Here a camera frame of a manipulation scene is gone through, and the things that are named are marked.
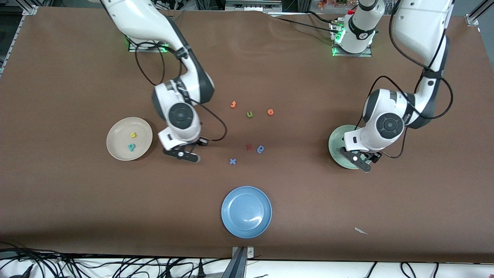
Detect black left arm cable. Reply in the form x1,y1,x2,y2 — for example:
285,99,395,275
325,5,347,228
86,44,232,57
353,0,453,159

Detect orange artificial flowers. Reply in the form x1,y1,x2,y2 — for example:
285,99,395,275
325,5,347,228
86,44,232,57
318,0,357,10

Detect black looped cable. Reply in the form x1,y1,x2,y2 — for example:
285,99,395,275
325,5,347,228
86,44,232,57
401,262,419,278

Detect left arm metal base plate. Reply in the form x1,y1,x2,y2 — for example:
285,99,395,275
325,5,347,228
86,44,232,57
332,19,373,58

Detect beige brown plate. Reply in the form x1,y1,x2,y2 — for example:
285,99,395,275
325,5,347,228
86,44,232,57
106,117,153,161

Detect silver equipment frame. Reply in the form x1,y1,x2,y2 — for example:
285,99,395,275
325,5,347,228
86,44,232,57
225,0,283,12

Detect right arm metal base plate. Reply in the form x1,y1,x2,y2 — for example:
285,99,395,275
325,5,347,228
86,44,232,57
129,37,171,53

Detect brown table cover sheet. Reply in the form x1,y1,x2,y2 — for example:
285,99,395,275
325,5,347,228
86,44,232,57
0,7,494,263

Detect blue plate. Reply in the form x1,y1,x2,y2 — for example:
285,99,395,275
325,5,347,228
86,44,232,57
221,186,272,239

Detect grey camera mount pole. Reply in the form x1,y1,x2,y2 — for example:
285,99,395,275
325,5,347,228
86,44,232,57
222,248,247,278

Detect black base supply cable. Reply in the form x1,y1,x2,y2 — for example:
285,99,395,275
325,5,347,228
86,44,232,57
266,12,340,34

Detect black cable tangle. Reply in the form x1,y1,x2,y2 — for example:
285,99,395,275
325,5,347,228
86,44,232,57
0,241,217,278

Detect green plate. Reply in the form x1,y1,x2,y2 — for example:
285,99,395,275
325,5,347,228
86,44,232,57
328,125,365,170

